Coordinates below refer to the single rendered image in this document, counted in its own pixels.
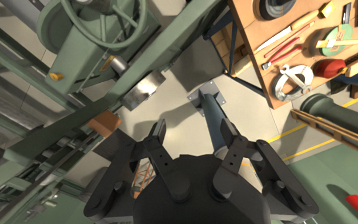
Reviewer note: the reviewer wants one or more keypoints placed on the tan cylinder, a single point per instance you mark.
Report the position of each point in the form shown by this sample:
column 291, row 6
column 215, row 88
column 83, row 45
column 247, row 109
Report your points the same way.
column 241, row 66

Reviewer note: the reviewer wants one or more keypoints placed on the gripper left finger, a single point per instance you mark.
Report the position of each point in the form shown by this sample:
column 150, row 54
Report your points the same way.
column 166, row 168

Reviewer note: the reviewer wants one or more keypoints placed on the green disc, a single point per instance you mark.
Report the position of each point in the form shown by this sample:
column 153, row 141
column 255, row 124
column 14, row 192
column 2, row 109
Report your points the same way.
column 346, row 32

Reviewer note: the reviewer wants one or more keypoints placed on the brown cardboard box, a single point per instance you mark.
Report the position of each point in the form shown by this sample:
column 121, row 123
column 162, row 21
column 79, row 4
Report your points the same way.
column 220, row 42

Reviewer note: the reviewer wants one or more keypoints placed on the yellow knob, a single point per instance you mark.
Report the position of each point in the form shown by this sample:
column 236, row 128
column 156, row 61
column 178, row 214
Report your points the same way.
column 56, row 76

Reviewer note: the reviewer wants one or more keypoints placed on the cream flat stick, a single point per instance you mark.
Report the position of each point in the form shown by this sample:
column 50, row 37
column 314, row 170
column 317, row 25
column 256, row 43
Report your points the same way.
column 350, row 42

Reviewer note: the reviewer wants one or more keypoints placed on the black marker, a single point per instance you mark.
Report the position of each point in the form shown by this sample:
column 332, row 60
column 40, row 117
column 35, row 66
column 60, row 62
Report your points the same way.
column 346, row 12

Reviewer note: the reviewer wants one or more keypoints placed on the dark green roller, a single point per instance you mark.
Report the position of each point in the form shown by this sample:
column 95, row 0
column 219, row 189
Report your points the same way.
column 337, row 113

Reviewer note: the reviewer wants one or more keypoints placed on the blue frame wooden workbench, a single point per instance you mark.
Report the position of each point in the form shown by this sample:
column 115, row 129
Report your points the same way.
column 233, row 40

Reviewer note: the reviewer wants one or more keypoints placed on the green handwheel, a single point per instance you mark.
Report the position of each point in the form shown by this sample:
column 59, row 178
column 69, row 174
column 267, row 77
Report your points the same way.
column 111, row 45

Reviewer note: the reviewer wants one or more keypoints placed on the dark ribbed mat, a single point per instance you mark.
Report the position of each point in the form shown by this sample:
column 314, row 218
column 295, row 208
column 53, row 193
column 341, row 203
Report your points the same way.
column 107, row 145

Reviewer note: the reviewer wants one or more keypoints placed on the shiny metal plate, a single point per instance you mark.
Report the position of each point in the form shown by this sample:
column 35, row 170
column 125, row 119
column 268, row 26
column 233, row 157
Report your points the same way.
column 143, row 90

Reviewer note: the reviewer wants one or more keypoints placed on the wooden slatted frame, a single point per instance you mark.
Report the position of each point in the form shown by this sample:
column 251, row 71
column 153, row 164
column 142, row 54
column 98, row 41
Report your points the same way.
column 334, row 132

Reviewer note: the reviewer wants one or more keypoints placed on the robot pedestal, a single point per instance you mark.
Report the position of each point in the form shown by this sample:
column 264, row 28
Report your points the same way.
column 213, row 112

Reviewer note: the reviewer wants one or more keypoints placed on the grey roller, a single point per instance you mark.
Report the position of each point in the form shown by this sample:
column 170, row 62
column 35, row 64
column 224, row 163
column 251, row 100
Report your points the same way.
column 20, row 12

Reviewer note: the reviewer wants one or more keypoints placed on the black round spool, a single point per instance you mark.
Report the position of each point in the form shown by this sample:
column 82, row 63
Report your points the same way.
column 273, row 7

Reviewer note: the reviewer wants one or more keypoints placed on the grey metal cylinder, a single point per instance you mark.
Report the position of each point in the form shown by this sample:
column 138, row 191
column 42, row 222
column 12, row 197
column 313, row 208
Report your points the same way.
column 119, row 65

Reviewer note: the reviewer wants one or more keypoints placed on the yellow small box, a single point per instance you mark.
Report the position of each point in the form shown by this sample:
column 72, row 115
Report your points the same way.
column 327, row 9

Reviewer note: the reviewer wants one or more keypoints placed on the orange block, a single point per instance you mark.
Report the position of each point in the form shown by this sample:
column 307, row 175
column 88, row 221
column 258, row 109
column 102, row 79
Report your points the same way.
column 104, row 123

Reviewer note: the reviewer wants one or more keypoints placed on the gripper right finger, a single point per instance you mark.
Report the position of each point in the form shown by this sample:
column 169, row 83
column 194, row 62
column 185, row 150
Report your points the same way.
column 233, row 155

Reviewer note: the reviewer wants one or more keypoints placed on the green round drum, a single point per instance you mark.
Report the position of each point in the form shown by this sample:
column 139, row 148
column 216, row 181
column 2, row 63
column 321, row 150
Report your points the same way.
column 46, row 28

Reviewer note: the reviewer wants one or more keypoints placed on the thin red rod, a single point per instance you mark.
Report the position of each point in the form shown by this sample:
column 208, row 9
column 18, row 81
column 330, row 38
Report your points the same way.
column 290, row 38

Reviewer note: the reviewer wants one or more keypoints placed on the green loom frame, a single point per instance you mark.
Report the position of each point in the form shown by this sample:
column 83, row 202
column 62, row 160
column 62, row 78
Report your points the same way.
column 172, row 40

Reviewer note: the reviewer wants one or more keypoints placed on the orange lattice stand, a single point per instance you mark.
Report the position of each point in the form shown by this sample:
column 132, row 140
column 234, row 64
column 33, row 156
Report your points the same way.
column 143, row 179

